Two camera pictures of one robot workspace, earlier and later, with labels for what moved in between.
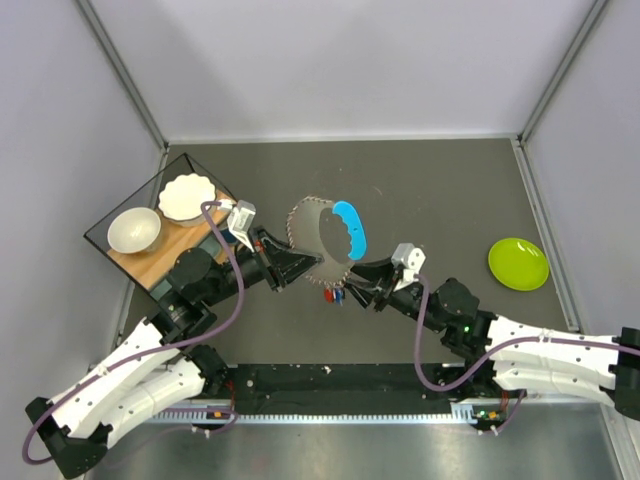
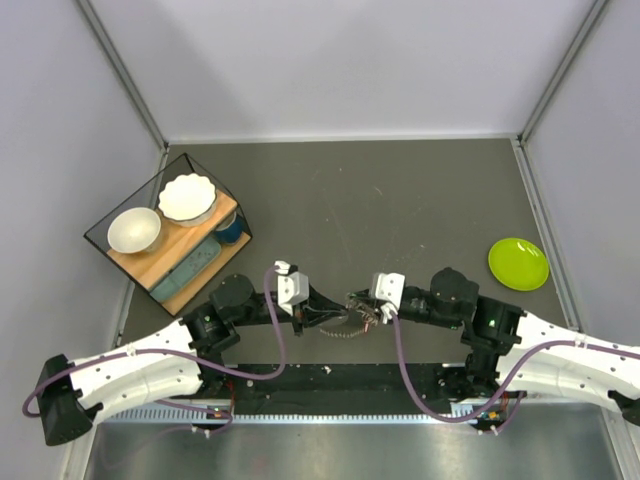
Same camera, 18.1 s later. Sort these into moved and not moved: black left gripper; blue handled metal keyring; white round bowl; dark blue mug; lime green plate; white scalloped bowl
Moved: black left gripper; blue handled metal keyring; dark blue mug
Not moved: lime green plate; white scalloped bowl; white round bowl
